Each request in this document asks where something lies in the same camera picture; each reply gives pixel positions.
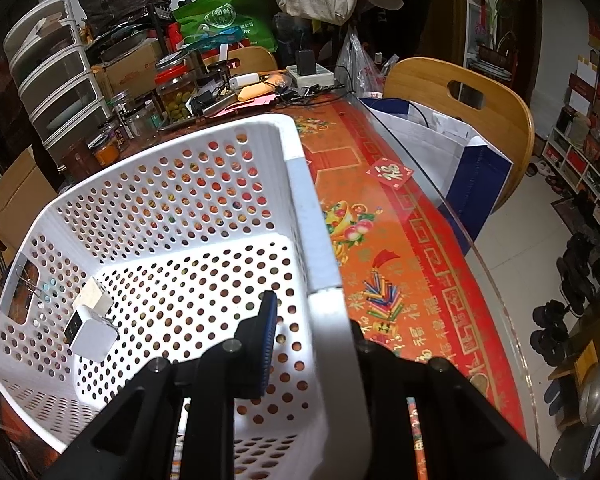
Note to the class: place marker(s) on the white cubby shelf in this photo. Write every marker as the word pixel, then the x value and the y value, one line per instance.
pixel 580 160

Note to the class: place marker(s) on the empty glass jar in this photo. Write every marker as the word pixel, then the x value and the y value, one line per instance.
pixel 142 125

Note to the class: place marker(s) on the yellow oblong object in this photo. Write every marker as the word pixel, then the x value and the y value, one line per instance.
pixel 255 91

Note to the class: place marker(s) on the green shopping bag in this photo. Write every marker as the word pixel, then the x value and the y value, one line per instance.
pixel 225 15

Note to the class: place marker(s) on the glass jar of green olives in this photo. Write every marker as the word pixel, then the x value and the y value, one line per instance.
pixel 175 95

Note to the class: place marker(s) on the row of dark shoes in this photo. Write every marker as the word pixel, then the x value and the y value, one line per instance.
pixel 550 330

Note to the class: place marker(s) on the white charger cube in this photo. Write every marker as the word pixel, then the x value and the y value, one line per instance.
pixel 97 340

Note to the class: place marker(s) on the brown ceramic jar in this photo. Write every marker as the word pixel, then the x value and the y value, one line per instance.
pixel 77 160

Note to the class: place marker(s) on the open cardboard box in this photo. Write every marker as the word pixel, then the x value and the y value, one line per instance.
pixel 15 195

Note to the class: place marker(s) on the brown shipping carton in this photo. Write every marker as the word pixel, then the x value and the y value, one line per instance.
pixel 130 75

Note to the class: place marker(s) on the white plastic drawer tower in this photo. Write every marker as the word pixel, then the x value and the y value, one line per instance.
pixel 55 75

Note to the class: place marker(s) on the white perforated plastic basket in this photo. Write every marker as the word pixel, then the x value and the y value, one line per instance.
pixel 310 220

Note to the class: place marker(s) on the cream small plug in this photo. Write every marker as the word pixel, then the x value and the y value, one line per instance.
pixel 96 296

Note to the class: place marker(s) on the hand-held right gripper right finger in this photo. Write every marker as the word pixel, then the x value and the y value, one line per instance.
pixel 380 375

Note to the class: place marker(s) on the small white gadget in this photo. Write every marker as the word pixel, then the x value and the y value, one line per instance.
pixel 245 80

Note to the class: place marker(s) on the potted plant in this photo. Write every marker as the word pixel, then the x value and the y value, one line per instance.
pixel 495 55

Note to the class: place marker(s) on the black charger plug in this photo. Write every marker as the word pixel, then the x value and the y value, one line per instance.
pixel 305 60

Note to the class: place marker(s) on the round metal lid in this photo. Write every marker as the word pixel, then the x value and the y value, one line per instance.
pixel 597 392

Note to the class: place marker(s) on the red diamond paper card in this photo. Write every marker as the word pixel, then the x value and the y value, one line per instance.
pixel 389 173

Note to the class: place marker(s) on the metal binder clip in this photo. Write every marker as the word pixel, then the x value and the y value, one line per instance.
pixel 30 285

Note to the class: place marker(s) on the white power strip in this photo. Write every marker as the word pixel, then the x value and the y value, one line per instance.
pixel 315 77

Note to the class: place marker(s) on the small jar of orange paste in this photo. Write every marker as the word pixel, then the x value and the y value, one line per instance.
pixel 110 152

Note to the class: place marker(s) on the dark wooden door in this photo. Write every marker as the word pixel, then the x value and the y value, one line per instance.
pixel 525 5

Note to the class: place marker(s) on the clear plastic bag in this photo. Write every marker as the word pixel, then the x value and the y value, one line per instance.
pixel 360 67

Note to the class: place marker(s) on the white and blue paper bag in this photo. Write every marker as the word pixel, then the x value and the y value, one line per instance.
pixel 480 180

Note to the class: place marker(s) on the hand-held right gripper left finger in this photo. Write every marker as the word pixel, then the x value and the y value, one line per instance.
pixel 267 345

